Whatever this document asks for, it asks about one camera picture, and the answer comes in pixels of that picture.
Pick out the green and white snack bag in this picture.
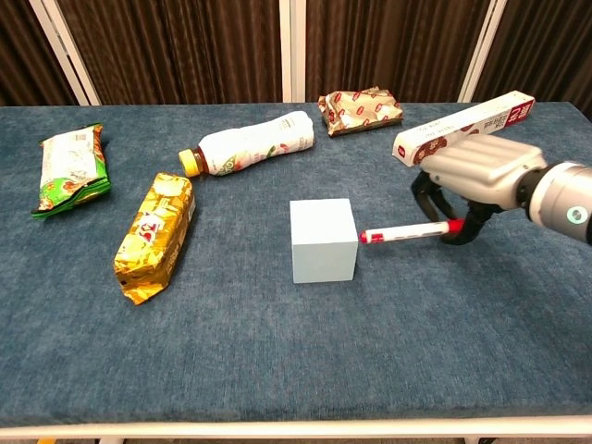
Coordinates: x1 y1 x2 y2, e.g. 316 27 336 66
31 122 113 220

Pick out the red and white marker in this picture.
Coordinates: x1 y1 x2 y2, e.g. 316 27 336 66
358 218 465 245

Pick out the white labelled drink bottle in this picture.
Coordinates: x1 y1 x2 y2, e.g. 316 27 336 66
178 110 316 179

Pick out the silver and black right hand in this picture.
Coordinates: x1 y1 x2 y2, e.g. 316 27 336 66
410 134 548 246

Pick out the dark brown curtain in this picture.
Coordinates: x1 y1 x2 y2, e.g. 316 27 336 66
0 0 592 107

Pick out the white screen frame post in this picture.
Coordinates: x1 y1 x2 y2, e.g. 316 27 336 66
457 0 509 104
28 0 102 107
279 0 307 104

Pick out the gold foil snack package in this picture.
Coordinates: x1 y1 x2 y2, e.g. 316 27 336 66
113 172 197 306

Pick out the long white and maroon box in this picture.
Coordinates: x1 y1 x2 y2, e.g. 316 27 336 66
392 90 537 167

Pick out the white table frame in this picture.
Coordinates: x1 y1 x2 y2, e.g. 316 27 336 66
0 414 592 444

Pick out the brown and red snack wrapper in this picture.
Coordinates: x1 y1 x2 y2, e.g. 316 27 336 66
318 87 404 138

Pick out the light blue cube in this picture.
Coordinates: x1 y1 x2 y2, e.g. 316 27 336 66
289 198 360 285

